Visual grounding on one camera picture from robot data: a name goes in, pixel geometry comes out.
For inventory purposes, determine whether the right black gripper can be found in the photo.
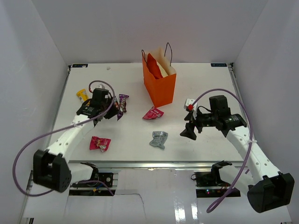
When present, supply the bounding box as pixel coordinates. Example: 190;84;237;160
180;107;218;140

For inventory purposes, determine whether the purple brown M&M's packet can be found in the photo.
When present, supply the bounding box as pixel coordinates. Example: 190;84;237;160
119;94;129;113

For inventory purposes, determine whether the yellow snack packet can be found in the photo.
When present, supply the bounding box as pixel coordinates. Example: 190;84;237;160
76;89;90;103

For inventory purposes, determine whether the pink candy packet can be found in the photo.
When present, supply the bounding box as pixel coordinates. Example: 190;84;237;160
89;136;111;152

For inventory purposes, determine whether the red candy packet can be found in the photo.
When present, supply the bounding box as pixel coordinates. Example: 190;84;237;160
142;106;164;120

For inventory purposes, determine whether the cassava chips bag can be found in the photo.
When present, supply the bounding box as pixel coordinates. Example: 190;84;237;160
147;53;168;79

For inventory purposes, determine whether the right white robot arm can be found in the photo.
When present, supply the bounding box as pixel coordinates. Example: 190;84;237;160
180;95;295;213

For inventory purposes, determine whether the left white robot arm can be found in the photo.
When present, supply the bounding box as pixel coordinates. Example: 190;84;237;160
33;88;118;193

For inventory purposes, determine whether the orange paper bag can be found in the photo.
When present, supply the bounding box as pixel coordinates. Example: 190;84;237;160
141;43;177;107

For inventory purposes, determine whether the silver foil snack packet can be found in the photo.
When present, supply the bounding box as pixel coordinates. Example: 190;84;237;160
149;131;168;150

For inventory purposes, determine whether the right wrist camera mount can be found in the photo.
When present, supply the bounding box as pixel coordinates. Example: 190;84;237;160
184;98;198;112

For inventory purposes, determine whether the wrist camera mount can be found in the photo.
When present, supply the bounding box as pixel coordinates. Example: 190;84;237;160
184;98;198;112
96;84;105;89

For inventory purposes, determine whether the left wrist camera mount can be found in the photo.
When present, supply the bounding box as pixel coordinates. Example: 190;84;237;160
96;84;105;89

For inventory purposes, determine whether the aluminium table frame rail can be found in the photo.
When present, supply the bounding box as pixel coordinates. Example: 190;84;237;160
67;161;246;170

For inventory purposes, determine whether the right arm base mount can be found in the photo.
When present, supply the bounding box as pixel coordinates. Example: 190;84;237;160
190;169;230;198

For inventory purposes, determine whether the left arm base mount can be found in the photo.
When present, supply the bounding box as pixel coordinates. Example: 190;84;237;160
70;172;114;190

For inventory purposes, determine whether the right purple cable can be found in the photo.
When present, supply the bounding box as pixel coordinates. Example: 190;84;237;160
192;88;254;214

